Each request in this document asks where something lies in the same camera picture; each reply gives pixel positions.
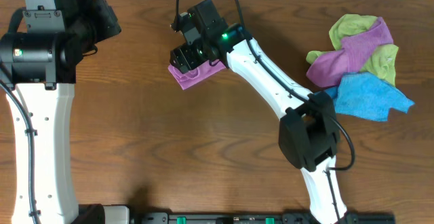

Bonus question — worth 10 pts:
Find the purple cloth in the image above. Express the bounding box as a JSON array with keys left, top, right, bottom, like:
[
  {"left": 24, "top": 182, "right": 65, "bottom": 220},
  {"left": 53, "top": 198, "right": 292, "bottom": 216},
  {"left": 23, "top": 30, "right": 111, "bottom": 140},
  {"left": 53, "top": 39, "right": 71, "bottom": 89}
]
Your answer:
[
  {"left": 307, "top": 16, "right": 393, "bottom": 88},
  {"left": 168, "top": 60, "right": 226, "bottom": 90}
]

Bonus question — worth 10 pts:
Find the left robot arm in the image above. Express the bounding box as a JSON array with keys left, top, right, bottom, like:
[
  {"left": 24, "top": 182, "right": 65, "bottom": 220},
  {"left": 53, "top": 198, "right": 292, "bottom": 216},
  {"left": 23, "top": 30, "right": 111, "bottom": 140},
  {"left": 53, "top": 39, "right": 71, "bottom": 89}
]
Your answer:
[{"left": 1, "top": 0, "right": 132, "bottom": 224}]

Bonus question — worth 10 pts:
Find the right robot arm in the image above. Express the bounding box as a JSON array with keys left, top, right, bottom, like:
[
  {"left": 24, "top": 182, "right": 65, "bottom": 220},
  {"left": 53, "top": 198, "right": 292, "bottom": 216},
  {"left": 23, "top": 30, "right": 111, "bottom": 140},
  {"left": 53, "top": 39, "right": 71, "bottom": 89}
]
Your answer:
[{"left": 170, "top": 24, "right": 347, "bottom": 223}]

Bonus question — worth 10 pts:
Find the purple cloth in pile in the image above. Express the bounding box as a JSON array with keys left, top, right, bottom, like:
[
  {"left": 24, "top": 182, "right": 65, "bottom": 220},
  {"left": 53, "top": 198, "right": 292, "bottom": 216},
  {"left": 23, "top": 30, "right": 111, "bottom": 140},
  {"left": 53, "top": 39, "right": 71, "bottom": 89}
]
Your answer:
[{"left": 307, "top": 16, "right": 393, "bottom": 88}]

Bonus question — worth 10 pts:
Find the blue cloth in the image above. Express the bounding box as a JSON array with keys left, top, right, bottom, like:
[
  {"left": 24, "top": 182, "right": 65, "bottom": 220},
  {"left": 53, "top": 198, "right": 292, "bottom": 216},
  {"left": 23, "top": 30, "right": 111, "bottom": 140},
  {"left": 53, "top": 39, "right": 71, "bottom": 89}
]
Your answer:
[{"left": 325, "top": 72, "right": 414, "bottom": 122}]

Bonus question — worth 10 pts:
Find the green cloth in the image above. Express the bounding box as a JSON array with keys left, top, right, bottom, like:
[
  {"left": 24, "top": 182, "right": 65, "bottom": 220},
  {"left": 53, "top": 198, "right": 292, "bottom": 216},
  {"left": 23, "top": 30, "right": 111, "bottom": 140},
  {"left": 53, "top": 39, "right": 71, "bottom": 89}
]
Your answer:
[{"left": 306, "top": 14, "right": 399, "bottom": 85}]

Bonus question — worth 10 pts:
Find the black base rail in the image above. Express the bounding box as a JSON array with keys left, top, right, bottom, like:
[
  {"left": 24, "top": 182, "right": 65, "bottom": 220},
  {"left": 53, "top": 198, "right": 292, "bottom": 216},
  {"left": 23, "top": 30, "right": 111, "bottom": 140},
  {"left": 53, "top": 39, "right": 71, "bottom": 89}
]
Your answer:
[{"left": 130, "top": 212, "right": 396, "bottom": 224}]

